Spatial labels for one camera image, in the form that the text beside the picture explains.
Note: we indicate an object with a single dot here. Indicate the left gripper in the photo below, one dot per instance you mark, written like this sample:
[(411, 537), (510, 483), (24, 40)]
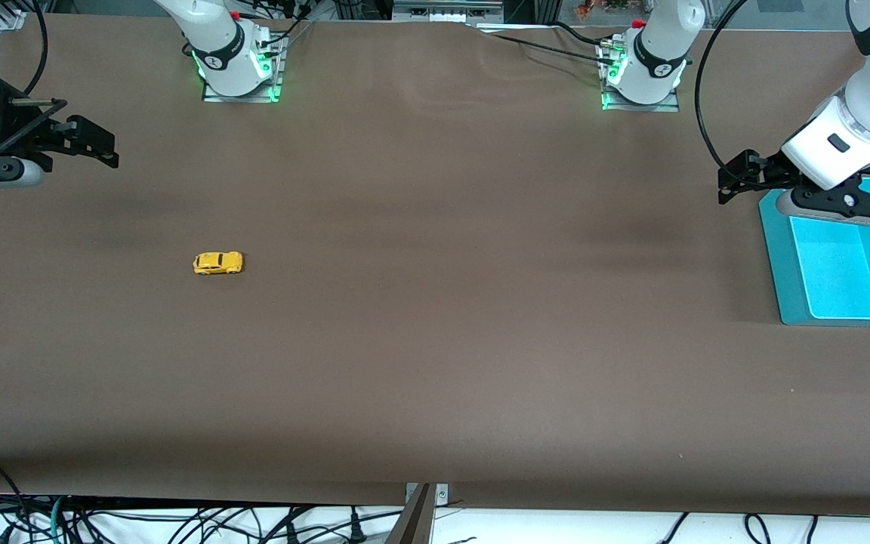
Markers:
[(769, 172)]

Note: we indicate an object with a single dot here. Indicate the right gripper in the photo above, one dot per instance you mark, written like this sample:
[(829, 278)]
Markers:
[(27, 136)]

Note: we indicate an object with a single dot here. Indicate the yellow beetle toy car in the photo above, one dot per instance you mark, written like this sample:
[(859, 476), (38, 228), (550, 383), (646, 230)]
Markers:
[(217, 263)]

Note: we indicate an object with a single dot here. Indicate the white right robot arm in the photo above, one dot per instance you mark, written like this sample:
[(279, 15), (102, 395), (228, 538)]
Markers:
[(223, 45)]

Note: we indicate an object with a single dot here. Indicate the teal plastic tray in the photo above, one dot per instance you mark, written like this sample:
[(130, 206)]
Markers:
[(835, 279)]

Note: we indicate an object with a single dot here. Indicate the grey background equipment box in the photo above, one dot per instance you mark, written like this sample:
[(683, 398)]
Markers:
[(446, 10)]

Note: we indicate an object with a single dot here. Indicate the dark table leg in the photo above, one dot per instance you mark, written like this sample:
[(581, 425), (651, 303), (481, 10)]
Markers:
[(414, 525)]

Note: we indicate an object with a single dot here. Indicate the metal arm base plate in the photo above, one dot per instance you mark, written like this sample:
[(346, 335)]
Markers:
[(277, 69), (661, 108)]

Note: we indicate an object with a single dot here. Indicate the aluminium frame profile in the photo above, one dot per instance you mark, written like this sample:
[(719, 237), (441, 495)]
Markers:
[(10, 13)]

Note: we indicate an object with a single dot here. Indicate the silver table bracket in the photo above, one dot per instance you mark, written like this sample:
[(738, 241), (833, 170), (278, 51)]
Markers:
[(441, 495)]

